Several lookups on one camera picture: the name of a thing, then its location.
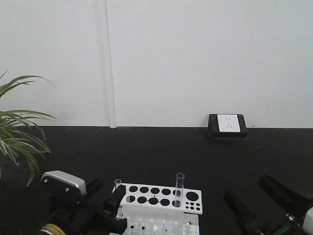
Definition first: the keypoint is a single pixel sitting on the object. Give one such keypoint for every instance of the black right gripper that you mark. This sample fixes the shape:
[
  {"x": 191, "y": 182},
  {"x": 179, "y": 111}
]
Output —
[{"x": 294, "y": 204}]

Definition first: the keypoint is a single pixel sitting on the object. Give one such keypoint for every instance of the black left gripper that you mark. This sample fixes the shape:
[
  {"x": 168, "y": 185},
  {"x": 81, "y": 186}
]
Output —
[{"x": 85, "y": 218}]

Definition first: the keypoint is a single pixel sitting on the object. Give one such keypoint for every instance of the short transparent test tube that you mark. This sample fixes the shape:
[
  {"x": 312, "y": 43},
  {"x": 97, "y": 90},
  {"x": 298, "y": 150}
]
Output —
[{"x": 117, "y": 183}]

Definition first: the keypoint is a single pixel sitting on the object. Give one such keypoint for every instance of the tall transparent test tube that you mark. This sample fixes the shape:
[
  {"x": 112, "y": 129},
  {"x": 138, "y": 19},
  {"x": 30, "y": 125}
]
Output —
[{"x": 179, "y": 189}]

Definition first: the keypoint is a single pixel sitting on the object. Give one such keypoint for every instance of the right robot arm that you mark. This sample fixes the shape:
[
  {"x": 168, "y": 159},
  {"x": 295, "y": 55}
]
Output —
[{"x": 308, "y": 221}]

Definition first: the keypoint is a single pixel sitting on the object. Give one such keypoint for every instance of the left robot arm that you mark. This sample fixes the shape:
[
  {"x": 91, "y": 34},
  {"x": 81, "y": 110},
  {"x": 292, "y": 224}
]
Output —
[{"x": 71, "y": 211}]

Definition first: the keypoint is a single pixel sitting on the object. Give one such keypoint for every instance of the white test tube rack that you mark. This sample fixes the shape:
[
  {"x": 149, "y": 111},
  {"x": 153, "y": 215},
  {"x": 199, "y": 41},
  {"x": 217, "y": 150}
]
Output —
[{"x": 150, "y": 210}]

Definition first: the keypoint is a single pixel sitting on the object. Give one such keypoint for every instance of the white socket on black base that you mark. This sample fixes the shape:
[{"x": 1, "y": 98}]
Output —
[{"x": 227, "y": 126}]

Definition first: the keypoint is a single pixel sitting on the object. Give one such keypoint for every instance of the green potted plant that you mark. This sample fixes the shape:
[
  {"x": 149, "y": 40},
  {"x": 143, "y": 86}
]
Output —
[{"x": 15, "y": 142}]

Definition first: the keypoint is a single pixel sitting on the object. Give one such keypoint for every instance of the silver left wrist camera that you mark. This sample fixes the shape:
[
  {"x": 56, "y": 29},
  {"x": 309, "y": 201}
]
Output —
[{"x": 64, "y": 186}]

